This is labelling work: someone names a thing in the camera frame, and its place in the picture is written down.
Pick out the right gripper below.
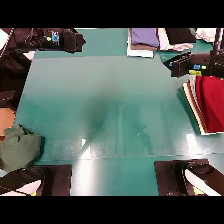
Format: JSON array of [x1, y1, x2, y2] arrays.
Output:
[[167, 51, 193, 79]]

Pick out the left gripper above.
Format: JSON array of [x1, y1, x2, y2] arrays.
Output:
[[62, 29, 87, 54]]

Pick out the green shirt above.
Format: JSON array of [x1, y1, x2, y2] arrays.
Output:
[[0, 124, 43, 173]]

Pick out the black garment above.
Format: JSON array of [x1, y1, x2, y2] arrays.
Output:
[[165, 28, 197, 45]]

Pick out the white garment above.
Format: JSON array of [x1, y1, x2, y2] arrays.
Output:
[[194, 28, 218, 43], [126, 28, 156, 59]]

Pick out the beige garment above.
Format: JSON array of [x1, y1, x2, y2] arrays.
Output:
[[182, 77, 224, 136]]

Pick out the purple garment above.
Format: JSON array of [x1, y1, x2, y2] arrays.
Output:
[[130, 28, 161, 50]]

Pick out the red garment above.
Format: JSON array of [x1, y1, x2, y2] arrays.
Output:
[[194, 75, 224, 134]]

